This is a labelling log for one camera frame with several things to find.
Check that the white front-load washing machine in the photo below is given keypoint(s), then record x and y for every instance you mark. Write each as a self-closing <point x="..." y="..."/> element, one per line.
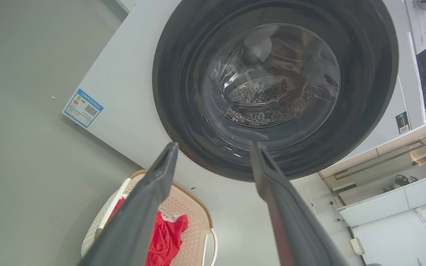
<point x="124" y="74"/>

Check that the round black washing machine door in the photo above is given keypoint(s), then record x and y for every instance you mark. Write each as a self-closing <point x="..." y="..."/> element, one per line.
<point x="183" y="111"/>

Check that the white office counter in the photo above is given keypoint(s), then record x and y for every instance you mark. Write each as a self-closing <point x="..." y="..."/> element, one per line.
<point x="383" y="205"/>

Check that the small white wall box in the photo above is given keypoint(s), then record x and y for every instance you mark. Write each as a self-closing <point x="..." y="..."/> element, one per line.
<point x="357" y="246"/>

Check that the green potted plant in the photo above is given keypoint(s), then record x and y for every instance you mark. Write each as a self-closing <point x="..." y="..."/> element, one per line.
<point x="401" y="181"/>

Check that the small black QR sticker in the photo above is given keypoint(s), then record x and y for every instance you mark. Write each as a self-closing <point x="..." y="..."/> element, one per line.
<point x="402" y="122"/>

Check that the red garment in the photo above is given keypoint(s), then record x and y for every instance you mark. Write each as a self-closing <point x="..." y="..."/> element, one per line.
<point x="168" y="238"/>

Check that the blue energy label sticker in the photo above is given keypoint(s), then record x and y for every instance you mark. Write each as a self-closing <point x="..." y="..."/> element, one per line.
<point x="83" y="108"/>

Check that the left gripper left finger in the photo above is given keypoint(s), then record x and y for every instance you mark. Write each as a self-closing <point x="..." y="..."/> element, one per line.
<point x="139" y="214"/>

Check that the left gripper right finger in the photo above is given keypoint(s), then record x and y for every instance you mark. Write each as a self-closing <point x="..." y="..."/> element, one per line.
<point x="290" y="221"/>

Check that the beige perforated laundry basket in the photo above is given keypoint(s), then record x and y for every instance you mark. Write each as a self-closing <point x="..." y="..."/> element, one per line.
<point x="194" y="221"/>

